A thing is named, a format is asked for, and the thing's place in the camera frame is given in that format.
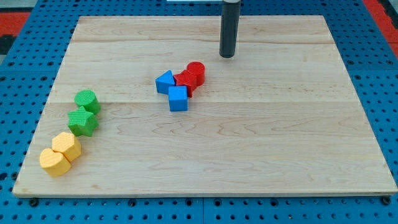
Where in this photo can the yellow heart block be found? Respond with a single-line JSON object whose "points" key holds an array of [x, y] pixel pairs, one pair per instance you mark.
{"points": [[54, 163]]}

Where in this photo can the light wooden board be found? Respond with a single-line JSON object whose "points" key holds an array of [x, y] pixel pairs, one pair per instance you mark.
{"points": [[279, 119]]}

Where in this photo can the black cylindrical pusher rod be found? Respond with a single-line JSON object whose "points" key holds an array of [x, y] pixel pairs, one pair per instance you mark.
{"points": [[229, 27]]}

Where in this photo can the green cylinder block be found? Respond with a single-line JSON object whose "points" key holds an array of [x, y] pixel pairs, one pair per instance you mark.
{"points": [[88, 100]]}

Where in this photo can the green star block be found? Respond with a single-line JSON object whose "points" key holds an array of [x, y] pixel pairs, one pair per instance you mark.
{"points": [[82, 122]]}

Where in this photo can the blue triangle block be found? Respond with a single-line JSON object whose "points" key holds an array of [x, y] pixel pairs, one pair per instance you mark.
{"points": [[165, 81]]}

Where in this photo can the red angular block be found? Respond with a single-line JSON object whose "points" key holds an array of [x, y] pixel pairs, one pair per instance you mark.
{"points": [[185, 78]]}

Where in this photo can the red cylinder block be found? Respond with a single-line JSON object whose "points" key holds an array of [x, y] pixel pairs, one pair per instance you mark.
{"points": [[197, 69]]}

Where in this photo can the blue cube block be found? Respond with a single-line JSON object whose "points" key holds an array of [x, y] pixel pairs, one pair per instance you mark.
{"points": [[178, 98]]}

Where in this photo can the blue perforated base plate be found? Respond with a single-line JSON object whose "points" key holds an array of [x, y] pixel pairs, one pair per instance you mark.
{"points": [[31, 65]]}

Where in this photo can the yellow hexagon block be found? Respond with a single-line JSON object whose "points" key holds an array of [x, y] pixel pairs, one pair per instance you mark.
{"points": [[68, 145]]}

